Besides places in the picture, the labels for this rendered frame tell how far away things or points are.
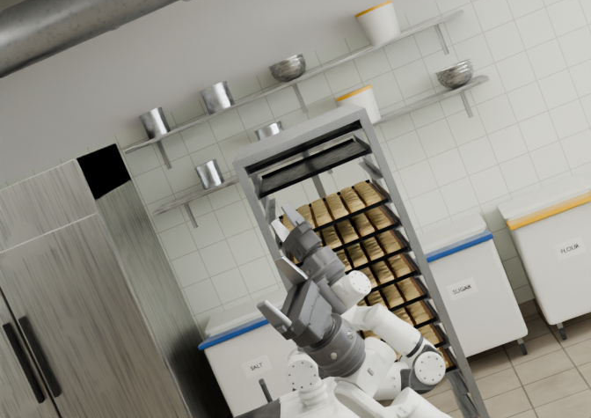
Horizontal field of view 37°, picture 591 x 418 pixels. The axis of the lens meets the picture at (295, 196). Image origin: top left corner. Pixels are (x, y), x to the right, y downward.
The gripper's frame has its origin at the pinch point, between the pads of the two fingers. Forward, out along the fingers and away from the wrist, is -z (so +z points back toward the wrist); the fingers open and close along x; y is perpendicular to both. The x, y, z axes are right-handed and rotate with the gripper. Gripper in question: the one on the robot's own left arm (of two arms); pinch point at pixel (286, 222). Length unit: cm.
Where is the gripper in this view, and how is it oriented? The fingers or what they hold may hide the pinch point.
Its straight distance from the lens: 219.9
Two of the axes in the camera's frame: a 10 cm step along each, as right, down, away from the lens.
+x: 2.6, -4.1, -8.8
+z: 6.3, 7.6, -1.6
